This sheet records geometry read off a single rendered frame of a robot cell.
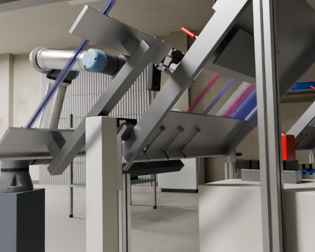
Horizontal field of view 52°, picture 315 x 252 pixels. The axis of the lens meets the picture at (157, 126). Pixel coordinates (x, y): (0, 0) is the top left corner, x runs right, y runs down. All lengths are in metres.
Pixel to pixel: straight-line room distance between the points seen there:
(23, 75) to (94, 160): 6.84
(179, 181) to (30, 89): 3.95
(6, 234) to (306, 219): 1.13
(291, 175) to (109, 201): 0.49
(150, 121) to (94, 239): 0.39
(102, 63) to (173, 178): 4.14
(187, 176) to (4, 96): 4.47
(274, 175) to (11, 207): 1.05
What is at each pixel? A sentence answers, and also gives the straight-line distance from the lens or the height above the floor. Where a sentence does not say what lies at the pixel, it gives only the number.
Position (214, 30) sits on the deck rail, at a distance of 0.92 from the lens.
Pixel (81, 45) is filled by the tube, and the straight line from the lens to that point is 0.80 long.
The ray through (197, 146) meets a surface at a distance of 1.43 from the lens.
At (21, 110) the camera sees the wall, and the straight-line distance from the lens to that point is 7.56.
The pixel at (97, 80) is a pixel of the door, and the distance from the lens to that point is 6.55.
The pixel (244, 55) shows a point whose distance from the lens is 1.06.
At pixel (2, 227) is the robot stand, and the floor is 0.41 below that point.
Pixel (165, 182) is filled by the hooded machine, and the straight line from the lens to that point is 5.21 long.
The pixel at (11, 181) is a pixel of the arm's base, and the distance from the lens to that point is 1.50.
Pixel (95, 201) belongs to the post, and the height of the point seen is 0.59.
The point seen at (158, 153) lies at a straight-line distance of 1.22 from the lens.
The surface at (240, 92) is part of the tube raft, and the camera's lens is 1.34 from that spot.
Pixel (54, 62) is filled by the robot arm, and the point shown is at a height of 1.06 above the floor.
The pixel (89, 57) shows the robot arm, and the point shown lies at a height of 1.03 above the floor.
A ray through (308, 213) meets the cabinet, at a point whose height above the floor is 0.58.
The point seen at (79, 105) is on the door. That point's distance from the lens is 6.67.
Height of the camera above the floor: 0.73
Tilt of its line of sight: 4 degrees up
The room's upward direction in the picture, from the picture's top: 1 degrees counter-clockwise
